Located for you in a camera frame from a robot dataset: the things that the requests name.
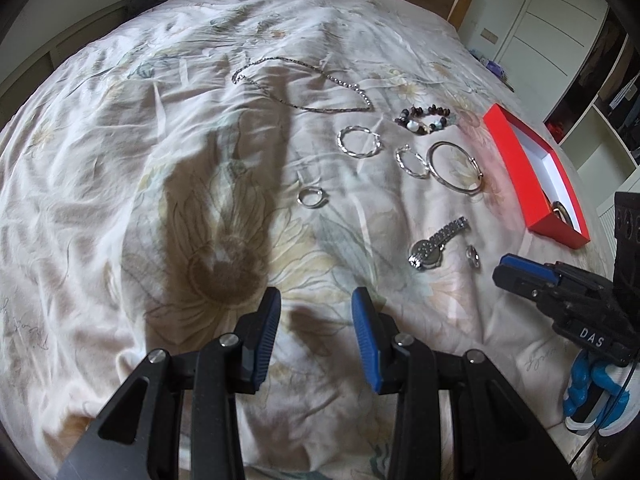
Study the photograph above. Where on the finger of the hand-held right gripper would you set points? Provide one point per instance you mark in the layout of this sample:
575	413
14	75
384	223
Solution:
525	266
515	280

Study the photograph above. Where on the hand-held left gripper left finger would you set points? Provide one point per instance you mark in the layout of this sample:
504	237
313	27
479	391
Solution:
267	322

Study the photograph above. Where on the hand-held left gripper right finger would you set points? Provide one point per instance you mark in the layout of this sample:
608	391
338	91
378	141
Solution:
364	340

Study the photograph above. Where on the silver wristwatch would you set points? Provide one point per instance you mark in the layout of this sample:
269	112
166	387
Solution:
425	255

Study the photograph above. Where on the small silver hoop earring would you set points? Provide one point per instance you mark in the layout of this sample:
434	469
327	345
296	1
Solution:
303	200

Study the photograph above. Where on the red jewelry box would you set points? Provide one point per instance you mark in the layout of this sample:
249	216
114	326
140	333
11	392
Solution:
505	135

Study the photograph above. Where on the silver bangle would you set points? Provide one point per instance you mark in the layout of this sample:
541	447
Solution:
430	164

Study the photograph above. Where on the twisted silver hoop earring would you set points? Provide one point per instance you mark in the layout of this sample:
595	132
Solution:
341	144
400	160

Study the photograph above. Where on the person's right hand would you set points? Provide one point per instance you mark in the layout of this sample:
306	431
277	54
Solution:
580	385

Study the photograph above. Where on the amber bangle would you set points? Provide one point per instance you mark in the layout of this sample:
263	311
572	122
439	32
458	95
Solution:
560	207

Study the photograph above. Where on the red bag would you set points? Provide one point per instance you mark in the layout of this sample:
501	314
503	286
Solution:
556	129

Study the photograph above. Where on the open wardrobe shelves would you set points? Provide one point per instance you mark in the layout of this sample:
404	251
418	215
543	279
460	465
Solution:
600	125

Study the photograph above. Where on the floral bedspread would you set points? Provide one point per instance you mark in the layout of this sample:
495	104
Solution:
150	160

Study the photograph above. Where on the purple item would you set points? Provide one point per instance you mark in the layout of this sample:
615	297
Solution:
495	67

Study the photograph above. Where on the hanging clothes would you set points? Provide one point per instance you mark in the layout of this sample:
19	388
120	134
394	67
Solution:
615	70

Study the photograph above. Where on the white wardrobe doors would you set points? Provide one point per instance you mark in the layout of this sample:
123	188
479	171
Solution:
550	20

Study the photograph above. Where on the wall switch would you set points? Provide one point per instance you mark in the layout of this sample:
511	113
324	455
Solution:
490	35

